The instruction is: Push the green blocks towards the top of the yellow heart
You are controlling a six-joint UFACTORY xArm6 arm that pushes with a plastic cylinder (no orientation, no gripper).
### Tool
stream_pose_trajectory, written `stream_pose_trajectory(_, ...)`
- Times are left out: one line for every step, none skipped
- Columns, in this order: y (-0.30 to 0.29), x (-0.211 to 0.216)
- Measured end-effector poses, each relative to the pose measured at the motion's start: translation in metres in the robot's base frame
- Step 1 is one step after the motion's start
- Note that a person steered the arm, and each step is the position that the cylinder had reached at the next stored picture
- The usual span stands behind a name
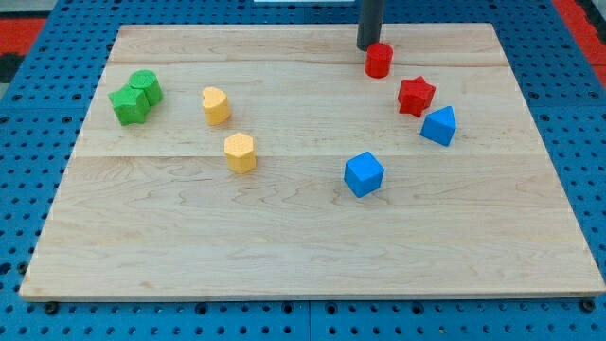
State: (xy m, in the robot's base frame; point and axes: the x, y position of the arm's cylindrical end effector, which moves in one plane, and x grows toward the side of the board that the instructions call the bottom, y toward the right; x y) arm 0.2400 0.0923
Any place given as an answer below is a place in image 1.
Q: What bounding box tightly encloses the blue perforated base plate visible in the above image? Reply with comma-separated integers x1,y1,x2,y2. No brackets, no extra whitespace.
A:
1,0,605,340

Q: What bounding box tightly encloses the yellow heart block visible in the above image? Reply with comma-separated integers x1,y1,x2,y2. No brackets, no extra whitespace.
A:
202,86,231,126

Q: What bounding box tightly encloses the green cylinder block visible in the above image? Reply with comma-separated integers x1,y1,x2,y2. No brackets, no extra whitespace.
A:
129,69,163,106

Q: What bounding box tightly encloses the green star block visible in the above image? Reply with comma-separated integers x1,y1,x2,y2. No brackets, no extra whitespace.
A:
108,85,151,126

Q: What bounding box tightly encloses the red star block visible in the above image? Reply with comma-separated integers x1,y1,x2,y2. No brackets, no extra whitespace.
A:
398,76,436,117

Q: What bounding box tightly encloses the light wooden board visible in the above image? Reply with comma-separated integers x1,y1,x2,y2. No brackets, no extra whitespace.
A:
20,23,605,302

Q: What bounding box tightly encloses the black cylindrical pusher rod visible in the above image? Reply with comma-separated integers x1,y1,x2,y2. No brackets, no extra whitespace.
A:
356,0,386,51

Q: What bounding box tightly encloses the blue cube block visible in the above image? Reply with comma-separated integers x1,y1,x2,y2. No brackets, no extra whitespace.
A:
344,152,384,198

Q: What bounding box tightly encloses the blue pentagon block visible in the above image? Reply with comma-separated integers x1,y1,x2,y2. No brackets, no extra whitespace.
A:
420,106,457,147

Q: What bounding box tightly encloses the yellow hexagon block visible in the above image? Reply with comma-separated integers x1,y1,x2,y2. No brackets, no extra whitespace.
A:
223,133,256,173

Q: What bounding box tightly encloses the red cylinder block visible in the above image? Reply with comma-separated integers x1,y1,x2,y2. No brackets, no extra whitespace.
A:
365,43,393,79

